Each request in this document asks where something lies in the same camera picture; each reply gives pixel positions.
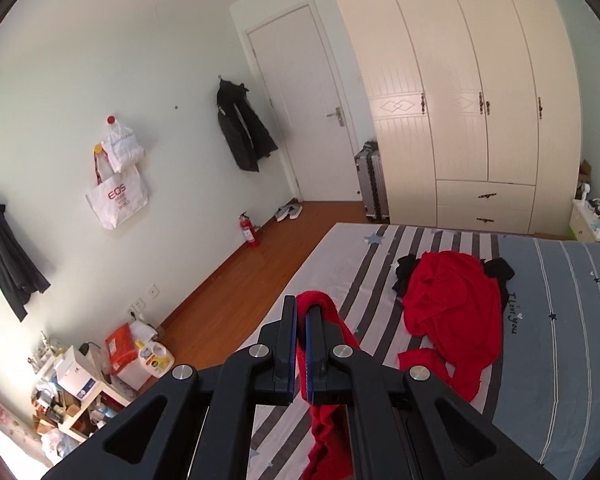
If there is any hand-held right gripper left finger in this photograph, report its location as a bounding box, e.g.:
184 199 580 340
40 295 298 480

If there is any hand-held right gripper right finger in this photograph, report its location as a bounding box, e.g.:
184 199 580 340
305 307 558 480

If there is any red sweater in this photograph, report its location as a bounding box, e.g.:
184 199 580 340
296 250 504 480

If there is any red fire extinguisher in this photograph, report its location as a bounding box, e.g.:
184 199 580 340
237 211 262 249

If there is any white detergent bottle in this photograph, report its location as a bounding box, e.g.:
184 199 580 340
137 341 176 376

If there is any red package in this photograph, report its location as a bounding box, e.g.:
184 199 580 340
105 322 143 376

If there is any silver ribbed suitcase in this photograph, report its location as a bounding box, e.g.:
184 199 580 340
354 141 391 223

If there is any black garment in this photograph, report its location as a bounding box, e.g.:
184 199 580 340
391 254 516 313

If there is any white carton box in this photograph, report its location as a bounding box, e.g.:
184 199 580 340
55 345 103 401

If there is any short black jacket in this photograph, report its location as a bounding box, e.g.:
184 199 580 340
215 78 279 173

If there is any white tote bag red print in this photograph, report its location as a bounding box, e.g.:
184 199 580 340
85 145 149 231

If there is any bed with striped sheet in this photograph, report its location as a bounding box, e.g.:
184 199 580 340
245 222 600 480

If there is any white plastic bag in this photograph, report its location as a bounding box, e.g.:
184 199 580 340
102 116 146 173

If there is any white door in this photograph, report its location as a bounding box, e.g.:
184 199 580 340
247 5 361 203

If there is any floral cloth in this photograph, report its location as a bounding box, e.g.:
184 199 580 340
0 382 46 466

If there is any long black jacket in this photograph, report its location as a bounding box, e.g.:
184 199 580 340
0 187 52 322

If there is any white nightstand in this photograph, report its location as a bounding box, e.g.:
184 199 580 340
570 197 600 246

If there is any cream wooden wardrobe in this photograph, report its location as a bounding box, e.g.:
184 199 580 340
332 0 583 236

